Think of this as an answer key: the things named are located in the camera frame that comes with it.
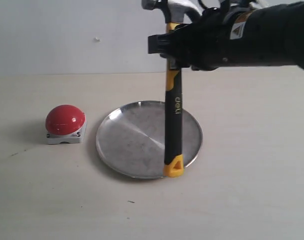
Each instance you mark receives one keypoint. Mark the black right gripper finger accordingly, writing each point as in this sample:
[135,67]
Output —
[170,47]

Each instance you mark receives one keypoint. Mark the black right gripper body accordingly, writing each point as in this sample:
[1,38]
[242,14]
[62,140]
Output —
[203,44]

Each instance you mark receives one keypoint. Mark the yellow black claw hammer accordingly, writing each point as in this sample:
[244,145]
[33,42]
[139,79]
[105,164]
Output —
[173,117]

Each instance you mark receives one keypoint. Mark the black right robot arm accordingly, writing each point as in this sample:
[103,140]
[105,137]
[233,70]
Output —
[238,33]

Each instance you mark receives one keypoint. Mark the red dome push button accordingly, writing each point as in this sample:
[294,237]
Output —
[65,124]

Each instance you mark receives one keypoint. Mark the round stainless steel plate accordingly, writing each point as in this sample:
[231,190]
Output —
[130,140]

